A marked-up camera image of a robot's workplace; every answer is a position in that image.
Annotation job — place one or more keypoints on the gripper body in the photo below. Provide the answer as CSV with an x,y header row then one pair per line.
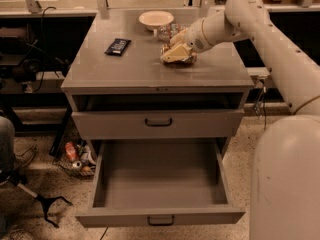
x,y
195,39

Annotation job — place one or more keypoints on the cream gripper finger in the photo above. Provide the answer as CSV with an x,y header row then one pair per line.
x,y
176,53

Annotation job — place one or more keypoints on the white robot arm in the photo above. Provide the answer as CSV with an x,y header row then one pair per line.
x,y
285,175

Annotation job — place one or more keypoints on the grey drawer cabinet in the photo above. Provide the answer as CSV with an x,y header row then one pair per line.
x,y
138,80

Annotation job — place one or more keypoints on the open lower grey drawer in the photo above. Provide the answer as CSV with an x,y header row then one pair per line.
x,y
159,183

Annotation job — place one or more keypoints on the white ceramic bowl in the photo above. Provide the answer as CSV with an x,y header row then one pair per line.
x,y
154,19

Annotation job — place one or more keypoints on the dark blue snack packet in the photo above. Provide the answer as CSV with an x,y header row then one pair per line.
x,y
117,47

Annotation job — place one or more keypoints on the person leg in jeans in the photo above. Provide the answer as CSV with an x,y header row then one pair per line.
x,y
7,156

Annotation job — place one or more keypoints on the black reacher grabber tool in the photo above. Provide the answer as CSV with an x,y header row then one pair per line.
x,y
20,181

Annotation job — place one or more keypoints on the wire basket with items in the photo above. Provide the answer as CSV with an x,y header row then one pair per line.
x,y
76,160

